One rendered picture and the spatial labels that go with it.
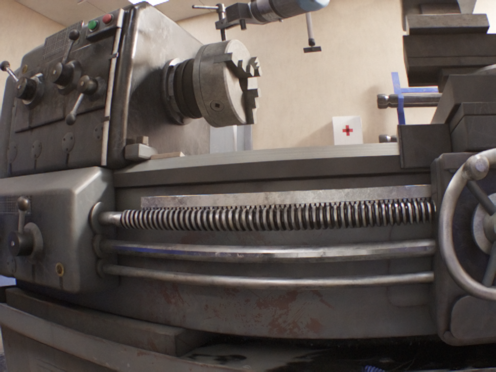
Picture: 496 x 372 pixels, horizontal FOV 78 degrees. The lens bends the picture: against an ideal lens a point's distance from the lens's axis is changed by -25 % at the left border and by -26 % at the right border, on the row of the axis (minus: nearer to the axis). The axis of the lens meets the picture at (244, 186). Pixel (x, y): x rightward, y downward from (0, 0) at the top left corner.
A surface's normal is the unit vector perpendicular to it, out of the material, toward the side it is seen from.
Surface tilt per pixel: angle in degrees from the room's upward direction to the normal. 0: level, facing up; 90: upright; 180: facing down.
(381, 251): 90
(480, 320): 90
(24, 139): 90
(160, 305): 90
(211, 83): 111
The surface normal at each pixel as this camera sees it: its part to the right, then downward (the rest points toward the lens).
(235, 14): -0.73, 0.25
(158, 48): 0.93, -0.04
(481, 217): -0.36, -0.07
